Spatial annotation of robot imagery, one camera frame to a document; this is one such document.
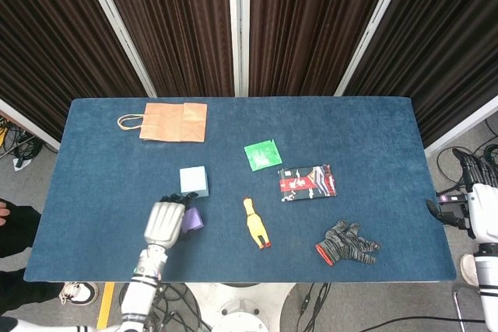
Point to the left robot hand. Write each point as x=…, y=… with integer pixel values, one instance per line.
x=165, y=223

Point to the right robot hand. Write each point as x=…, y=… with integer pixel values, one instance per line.
x=486, y=211

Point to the purple cube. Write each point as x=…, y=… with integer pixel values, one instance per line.
x=194, y=220

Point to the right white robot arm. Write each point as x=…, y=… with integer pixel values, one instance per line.
x=488, y=281

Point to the large light blue cube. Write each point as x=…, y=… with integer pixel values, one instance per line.
x=192, y=178

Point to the yellow rubber chicken toy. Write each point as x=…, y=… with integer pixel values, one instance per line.
x=254, y=223

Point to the yellow floor tape strip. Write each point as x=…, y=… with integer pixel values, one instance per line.
x=106, y=305

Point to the brown paper bag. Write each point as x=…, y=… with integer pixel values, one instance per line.
x=167, y=122

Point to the white black sneaker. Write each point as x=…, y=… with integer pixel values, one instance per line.
x=79, y=293

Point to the green foil sachet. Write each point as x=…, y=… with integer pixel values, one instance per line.
x=262, y=155

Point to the grey striped work glove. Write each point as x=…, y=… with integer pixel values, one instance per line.
x=346, y=246

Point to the dark patterned packet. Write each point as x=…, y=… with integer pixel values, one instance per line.
x=307, y=184

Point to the person in black clothes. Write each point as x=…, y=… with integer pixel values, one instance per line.
x=15, y=231

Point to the brown pleated curtain panel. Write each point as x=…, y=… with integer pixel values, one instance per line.
x=311, y=29
x=46, y=36
x=171, y=29
x=439, y=44

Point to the white partition frame rail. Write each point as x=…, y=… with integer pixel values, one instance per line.
x=27, y=124
x=463, y=128

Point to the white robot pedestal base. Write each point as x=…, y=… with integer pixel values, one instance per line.
x=241, y=314

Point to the white partition frame post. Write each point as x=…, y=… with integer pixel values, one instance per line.
x=372, y=29
x=120, y=30
x=238, y=29

